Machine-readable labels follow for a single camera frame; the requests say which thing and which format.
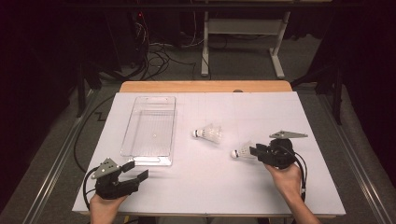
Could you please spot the black computer case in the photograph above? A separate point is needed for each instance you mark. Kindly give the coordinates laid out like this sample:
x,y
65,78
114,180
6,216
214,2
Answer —
x,y
124,37

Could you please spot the dark curtain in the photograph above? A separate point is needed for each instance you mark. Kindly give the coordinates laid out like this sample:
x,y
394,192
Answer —
x,y
34,93
370,77

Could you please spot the person's left hand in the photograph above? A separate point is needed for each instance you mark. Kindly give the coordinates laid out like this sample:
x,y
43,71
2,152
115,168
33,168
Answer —
x,y
104,210

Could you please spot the aluminium floor rail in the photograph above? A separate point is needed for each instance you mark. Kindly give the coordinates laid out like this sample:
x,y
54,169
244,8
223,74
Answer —
x,y
62,158
355,161

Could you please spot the person's right hand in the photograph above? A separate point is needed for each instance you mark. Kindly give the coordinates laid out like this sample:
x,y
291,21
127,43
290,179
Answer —
x,y
286,182

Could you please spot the clear plastic container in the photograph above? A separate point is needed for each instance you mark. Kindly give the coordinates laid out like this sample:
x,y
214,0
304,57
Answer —
x,y
149,133

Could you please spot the white board sheet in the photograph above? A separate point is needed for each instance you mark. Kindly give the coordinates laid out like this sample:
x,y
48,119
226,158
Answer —
x,y
202,186

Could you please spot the wooden table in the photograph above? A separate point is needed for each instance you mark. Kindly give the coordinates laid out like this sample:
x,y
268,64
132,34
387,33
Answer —
x,y
202,86

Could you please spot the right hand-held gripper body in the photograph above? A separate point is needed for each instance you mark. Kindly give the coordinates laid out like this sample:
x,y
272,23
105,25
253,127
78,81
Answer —
x,y
278,154

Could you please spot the black metal stand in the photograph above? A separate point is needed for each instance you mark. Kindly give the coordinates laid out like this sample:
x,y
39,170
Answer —
x,y
337,93
81,90

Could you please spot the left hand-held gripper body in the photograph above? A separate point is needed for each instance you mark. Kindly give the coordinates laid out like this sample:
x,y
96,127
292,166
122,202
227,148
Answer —
x,y
110,186

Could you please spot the white metal desk frame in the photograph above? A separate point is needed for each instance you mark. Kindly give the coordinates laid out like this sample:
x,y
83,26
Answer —
x,y
243,26

